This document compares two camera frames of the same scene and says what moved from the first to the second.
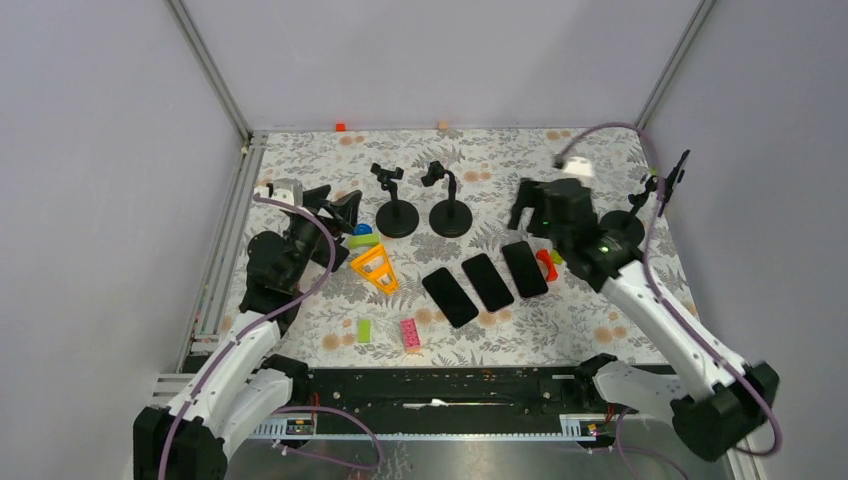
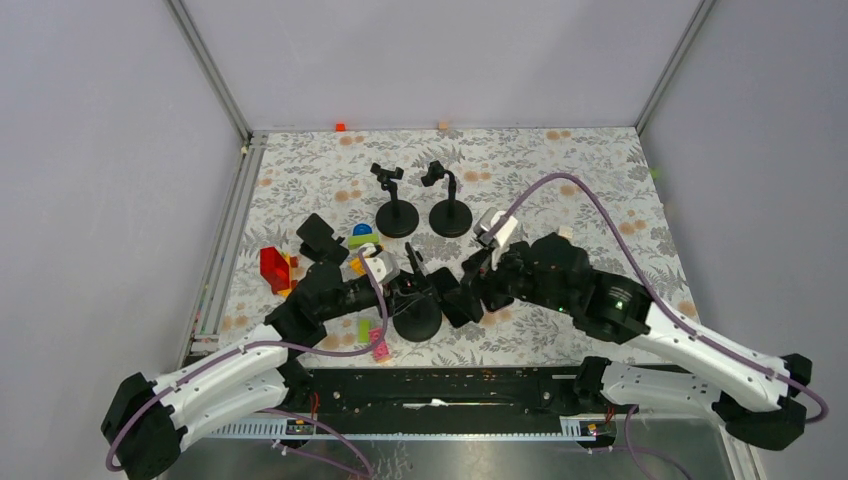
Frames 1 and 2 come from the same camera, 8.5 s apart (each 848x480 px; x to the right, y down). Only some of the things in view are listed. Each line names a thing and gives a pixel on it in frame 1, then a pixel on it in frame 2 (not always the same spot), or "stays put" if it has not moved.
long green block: x=363 y=240 stays put
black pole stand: x=450 y=218 stays put
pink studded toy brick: x=410 y=333 to x=381 y=349
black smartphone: x=489 y=286 stays put
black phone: x=676 y=175 to x=411 y=254
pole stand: x=394 y=218 stays put
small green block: x=364 y=331 stays put
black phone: x=455 y=304 stays put
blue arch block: x=362 y=228 stays put
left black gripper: x=313 y=199 to x=398 y=294
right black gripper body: x=551 y=229 to x=512 y=272
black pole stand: x=627 y=224 to x=418 y=317
